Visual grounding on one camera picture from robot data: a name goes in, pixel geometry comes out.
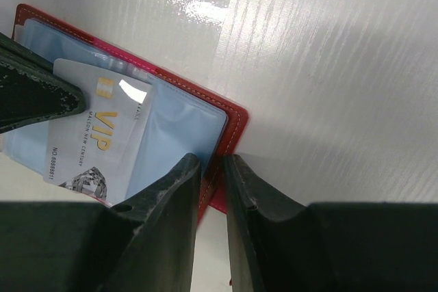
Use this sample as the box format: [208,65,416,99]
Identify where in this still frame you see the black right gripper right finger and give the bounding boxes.
[223,155,437,291]

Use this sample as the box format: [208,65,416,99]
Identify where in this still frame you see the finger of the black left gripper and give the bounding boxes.
[1,34,86,133]

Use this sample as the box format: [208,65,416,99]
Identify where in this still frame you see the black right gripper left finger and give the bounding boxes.
[1,153,201,291]

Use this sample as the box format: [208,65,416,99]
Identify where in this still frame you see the silver VIP card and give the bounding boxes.
[43,59,154,205]

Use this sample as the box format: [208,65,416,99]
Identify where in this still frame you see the red leather card holder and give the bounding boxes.
[12,3,249,213]

